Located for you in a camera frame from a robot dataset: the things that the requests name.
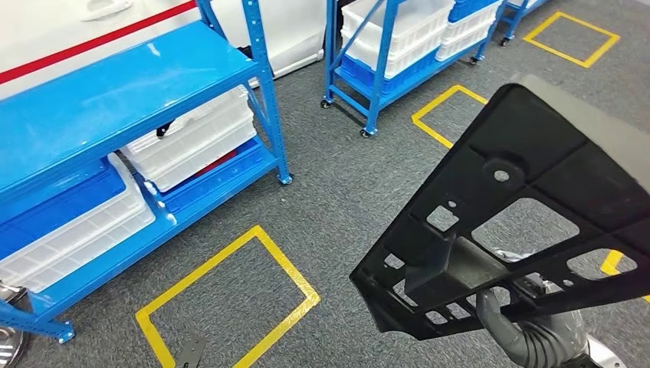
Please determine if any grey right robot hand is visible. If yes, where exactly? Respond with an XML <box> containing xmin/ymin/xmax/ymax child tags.
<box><xmin>474</xmin><ymin>247</ymin><xmax>591</xmax><ymax>368</ymax></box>

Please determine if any black plastic mounting part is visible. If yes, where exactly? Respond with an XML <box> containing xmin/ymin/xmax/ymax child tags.
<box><xmin>349</xmin><ymin>73</ymin><xmax>650</xmax><ymax>342</ymax></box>

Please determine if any blue wheeled shelf rack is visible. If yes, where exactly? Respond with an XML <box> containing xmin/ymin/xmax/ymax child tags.
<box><xmin>320</xmin><ymin>0</ymin><xmax>509</xmax><ymax>139</ymax></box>
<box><xmin>500</xmin><ymin>0</ymin><xmax>550</xmax><ymax>48</ymax></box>

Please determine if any blue steel shelf rack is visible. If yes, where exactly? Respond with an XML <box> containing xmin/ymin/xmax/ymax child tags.
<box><xmin>0</xmin><ymin>0</ymin><xmax>294</xmax><ymax>345</ymax></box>

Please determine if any red item in bin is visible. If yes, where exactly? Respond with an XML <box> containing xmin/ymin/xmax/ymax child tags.
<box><xmin>195</xmin><ymin>149</ymin><xmax>238</xmax><ymax>178</ymax></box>

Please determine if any red barrier belt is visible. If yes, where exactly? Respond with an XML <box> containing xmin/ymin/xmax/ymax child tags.
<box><xmin>0</xmin><ymin>0</ymin><xmax>199</xmax><ymax>87</ymax></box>

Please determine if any white car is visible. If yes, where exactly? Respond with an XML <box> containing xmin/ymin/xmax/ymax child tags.
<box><xmin>0</xmin><ymin>0</ymin><xmax>329</xmax><ymax>100</ymax></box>

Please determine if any black flat robot bracket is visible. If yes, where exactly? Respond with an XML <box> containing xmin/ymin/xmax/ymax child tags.
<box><xmin>174</xmin><ymin>332</ymin><xmax>208</xmax><ymax>368</ymax></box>

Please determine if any chrome stanchion post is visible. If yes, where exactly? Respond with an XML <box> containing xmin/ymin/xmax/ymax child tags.
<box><xmin>0</xmin><ymin>283</ymin><xmax>26</xmax><ymax>368</ymax></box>

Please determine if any white car door handle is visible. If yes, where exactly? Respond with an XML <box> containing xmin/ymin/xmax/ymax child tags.
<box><xmin>80</xmin><ymin>0</ymin><xmax>134</xmax><ymax>22</ymax></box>

